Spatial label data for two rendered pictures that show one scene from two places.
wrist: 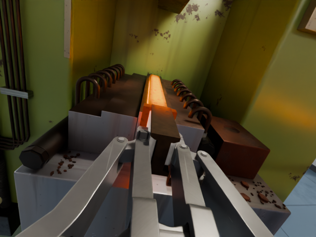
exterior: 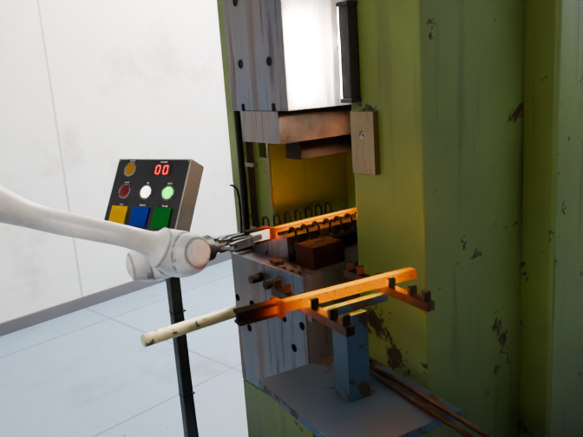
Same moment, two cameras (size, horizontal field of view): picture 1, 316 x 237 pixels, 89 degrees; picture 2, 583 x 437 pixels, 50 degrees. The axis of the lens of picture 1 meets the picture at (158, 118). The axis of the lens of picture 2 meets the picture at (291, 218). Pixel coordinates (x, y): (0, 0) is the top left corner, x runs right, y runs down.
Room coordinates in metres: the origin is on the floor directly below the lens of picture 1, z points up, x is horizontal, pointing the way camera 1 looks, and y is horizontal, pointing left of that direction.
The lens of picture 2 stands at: (-0.64, -1.66, 1.46)
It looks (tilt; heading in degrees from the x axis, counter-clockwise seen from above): 13 degrees down; 61
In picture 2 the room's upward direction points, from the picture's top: 4 degrees counter-clockwise
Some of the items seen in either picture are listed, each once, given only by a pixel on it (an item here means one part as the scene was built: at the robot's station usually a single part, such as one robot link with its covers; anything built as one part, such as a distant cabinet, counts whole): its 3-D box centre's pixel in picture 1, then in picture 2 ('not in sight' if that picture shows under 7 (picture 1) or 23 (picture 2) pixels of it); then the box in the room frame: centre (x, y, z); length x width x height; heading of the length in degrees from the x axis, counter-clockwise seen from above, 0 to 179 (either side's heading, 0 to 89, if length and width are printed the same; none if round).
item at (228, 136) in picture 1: (225, 142); (319, 252); (0.30, -0.14, 0.95); 0.12 x 0.09 x 0.07; 7
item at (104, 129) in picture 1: (143, 98); (320, 230); (0.42, 0.05, 0.96); 0.42 x 0.20 x 0.09; 7
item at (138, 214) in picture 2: not in sight; (140, 217); (-0.05, 0.50, 1.01); 0.07 x 0.05 x 0.07; 122
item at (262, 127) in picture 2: not in sight; (313, 120); (0.42, 0.05, 1.32); 0.42 x 0.20 x 0.10; 7
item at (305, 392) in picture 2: not in sight; (353, 397); (0.12, -0.54, 0.71); 0.40 x 0.30 x 0.02; 90
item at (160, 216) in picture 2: not in sight; (162, 218); (0.01, 0.42, 1.01); 0.07 x 0.05 x 0.07; 122
